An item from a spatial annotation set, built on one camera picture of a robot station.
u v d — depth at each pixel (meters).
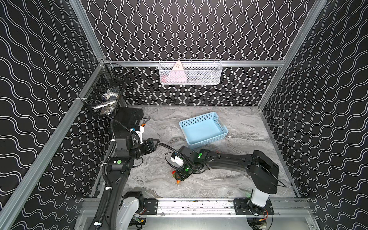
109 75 0.98
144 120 1.10
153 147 0.67
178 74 0.89
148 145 0.65
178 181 0.80
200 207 0.76
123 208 0.57
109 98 0.86
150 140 0.67
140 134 0.67
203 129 1.08
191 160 0.64
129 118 1.07
